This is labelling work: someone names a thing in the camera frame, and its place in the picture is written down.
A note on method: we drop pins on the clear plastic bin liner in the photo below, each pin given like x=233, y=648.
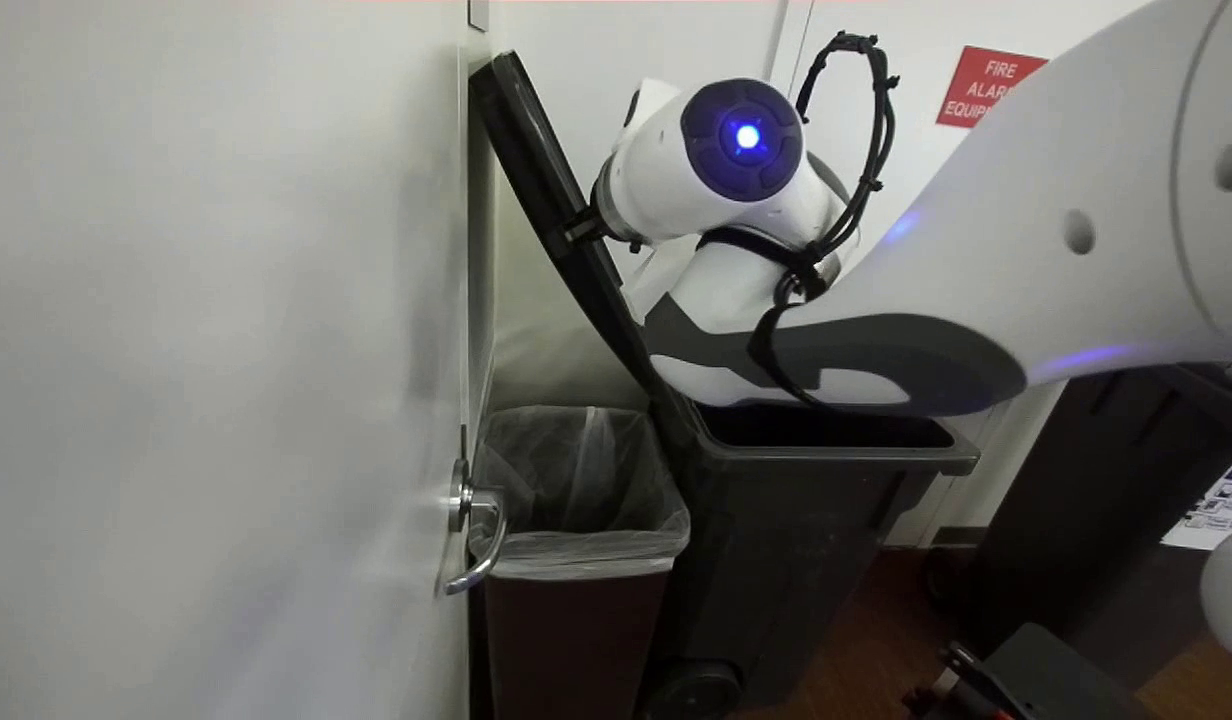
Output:
x=577, y=553

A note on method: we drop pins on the black hinged dustbin lid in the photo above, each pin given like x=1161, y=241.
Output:
x=540, y=173

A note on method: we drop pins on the red fire alarm sign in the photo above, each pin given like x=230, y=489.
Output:
x=978, y=85

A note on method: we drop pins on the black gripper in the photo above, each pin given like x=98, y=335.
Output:
x=583, y=226

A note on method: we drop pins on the large black wheeled dustbin body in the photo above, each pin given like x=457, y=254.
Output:
x=778, y=560

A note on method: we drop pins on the small brown waste bin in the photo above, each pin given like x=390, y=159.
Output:
x=577, y=652

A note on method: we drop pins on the white printed paper notice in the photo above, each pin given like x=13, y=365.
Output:
x=1217, y=513

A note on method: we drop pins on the white open door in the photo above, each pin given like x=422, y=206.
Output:
x=216, y=361

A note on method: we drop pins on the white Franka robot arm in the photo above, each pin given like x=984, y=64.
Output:
x=1110, y=200

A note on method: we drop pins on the grey door plate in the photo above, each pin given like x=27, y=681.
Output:
x=472, y=15

